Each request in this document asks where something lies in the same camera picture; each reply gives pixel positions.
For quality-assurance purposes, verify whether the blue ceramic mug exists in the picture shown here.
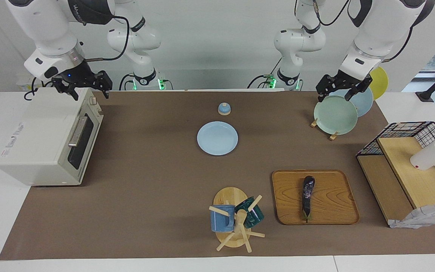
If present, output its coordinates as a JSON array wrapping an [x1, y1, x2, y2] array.
[[210, 205, 236, 232]]

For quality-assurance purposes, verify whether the wooden mug tree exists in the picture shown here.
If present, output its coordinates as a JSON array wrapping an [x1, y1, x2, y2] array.
[[209, 187, 266, 253]]

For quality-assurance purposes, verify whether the black base cable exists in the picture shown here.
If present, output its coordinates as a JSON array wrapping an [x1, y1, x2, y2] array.
[[247, 57, 283, 89], [119, 73, 135, 91]]

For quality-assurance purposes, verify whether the glass oven door with handle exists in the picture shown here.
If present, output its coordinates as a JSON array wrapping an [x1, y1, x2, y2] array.
[[66, 110, 104, 179]]

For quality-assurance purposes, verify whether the wooden serving tray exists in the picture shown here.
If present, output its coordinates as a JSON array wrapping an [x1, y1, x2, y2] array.
[[271, 170, 360, 226]]

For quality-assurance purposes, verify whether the pale green plate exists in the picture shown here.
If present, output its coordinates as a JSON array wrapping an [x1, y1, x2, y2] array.
[[313, 95, 358, 136]]

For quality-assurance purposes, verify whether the wooden plate rack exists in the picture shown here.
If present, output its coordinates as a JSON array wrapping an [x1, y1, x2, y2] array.
[[310, 118, 339, 141]]

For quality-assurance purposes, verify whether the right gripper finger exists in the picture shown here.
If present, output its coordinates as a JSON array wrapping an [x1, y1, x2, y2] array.
[[52, 77, 79, 100], [96, 71, 113, 99]]

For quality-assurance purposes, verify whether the dark green ceramic mug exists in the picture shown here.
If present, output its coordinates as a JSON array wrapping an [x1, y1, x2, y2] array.
[[235, 196, 265, 229]]

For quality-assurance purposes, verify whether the white plastic cup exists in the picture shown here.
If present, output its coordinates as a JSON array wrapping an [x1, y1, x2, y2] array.
[[410, 141, 435, 170]]

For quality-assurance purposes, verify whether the cream toaster oven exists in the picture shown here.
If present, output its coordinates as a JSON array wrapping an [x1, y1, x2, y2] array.
[[0, 88, 104, 186]]

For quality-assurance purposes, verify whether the wire and wood shelf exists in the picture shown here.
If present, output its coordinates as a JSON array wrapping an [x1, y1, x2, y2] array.
[[356, 121, 435, 227]]

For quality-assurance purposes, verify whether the looped black cable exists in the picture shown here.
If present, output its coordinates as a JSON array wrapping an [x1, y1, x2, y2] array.
[[24, 77, 56, 100]]

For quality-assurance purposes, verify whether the brown table mat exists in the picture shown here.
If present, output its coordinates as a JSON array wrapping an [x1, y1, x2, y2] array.
[[0, 91, 435, 260]]

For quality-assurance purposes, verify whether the dark purple eggplant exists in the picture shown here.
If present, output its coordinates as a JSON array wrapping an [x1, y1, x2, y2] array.
[[301, 176, 315, 221]]

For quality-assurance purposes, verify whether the light blue racked plate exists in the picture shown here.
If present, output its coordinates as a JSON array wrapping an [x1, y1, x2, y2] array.
[[335, 87, 374, 117]]

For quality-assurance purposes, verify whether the yellow plate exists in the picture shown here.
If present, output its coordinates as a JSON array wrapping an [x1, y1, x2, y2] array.
[[369, 66, 389, 100]]

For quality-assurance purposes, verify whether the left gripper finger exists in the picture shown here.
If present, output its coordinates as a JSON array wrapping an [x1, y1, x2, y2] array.
[[316, 76, 333, 103], [345, 77, 373, 102]]

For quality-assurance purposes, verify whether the white patterned cloth strip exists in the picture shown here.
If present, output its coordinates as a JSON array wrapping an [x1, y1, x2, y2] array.
[[388, 203, 435, 229]]

